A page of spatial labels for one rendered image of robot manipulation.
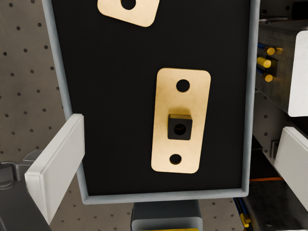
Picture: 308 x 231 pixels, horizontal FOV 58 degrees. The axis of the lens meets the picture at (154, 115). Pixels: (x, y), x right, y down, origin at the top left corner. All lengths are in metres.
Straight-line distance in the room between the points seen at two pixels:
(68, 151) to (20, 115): 0.63
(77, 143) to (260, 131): 0.63
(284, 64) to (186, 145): 0.13
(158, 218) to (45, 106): 0.53
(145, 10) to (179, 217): 0.19
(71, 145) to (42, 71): 0.57
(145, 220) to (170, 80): 0.15
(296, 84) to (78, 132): 0.20
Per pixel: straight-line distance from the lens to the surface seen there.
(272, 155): 0.80
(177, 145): 0.22
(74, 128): 0.17
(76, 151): 0.17
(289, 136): 0.19
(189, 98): 0.20
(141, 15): 0.19
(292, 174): 0.19
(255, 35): 0.20
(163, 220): 0.29
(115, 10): 0.19
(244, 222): 0.49
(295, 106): 0.29
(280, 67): 0.30
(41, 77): 0.73
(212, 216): 0.89
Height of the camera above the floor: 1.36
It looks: 69 degrees down
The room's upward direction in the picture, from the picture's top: 177 degrees counter-clockwise
